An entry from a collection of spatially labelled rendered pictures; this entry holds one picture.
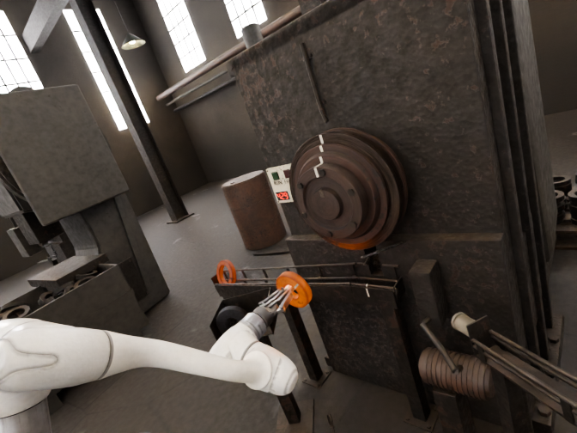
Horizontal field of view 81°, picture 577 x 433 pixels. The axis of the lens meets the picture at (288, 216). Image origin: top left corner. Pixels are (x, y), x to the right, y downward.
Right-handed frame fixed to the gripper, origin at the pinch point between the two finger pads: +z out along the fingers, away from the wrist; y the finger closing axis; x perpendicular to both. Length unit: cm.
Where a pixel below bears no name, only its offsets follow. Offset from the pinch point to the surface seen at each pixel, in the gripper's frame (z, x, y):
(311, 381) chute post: 17, -84, -39
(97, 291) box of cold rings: -14, -21, -219
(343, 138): 25, 46, 26
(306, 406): 2, -83, -31
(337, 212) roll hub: 14.4, 23.5, 21.3
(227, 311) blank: -11.1, -9.7, -35.0
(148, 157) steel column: 282, 56, -619
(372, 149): 24, 41, 36
